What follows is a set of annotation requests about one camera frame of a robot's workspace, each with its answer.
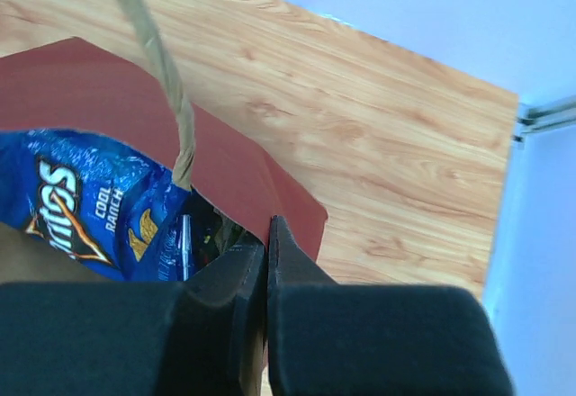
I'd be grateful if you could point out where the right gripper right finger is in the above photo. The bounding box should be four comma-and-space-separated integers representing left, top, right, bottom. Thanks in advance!
267, 217, 514, 395

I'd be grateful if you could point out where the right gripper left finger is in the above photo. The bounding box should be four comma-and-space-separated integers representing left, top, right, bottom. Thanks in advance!
1, 243, 266, 395

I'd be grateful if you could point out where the blue Doritos chip bag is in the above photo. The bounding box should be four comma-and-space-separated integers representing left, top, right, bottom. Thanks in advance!
1, 130, 193, 281

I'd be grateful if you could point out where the red paper bag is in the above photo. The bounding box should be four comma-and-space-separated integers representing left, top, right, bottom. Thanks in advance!
0, 0, 329, 284

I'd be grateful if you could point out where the aluminium frame post right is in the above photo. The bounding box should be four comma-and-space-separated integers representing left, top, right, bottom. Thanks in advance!
512, 95, 575, 144

